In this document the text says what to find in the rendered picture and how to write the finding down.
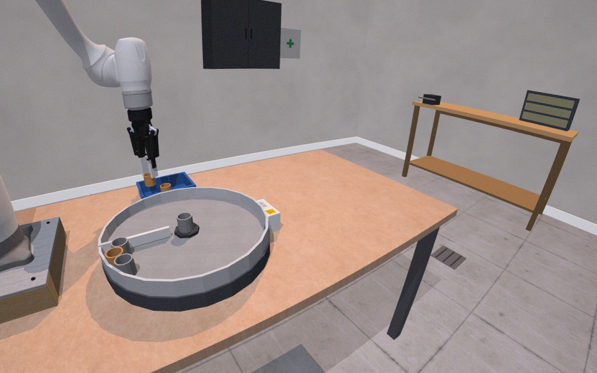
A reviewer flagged grey metal bushing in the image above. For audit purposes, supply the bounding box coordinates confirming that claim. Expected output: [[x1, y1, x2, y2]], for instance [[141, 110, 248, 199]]
[[177, 212, 194, 233], [114, 253, 137, 275], [110, 237, 132, 254]]

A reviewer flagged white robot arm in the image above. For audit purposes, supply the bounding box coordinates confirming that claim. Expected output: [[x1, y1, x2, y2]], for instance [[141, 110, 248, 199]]
[[0, 0, 153, 272]]

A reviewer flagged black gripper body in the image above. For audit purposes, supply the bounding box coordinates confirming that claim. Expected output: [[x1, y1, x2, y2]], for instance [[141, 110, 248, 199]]
[[127, 107, 152, 137]]

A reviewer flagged blue square tray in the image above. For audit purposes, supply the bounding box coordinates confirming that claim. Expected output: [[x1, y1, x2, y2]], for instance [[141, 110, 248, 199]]
[[136, 172, 196, 199]]

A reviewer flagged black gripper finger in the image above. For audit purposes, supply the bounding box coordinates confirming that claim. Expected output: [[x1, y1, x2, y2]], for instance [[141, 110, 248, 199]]
[[127, 126, 149, 176], [139, 124, 159, 178]]

